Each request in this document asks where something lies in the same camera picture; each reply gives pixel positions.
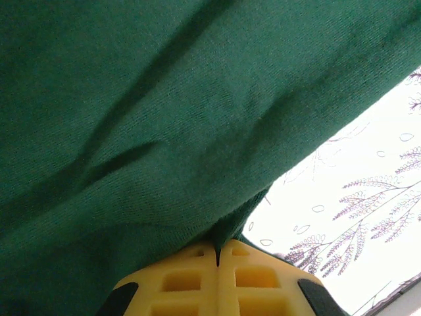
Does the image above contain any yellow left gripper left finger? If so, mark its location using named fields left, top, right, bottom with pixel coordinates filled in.
left=98, top=242, right=220, bottom=316

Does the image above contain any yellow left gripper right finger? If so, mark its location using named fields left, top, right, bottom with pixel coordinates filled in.
left=218, top=238, right=346, bottom=316

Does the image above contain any dark green t-shirt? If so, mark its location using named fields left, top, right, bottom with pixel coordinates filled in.
left=0, top=0, right=421, bottom=316

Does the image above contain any floral tablecloth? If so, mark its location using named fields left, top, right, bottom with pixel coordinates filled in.
left=241, top=65, right=421, bottom=316

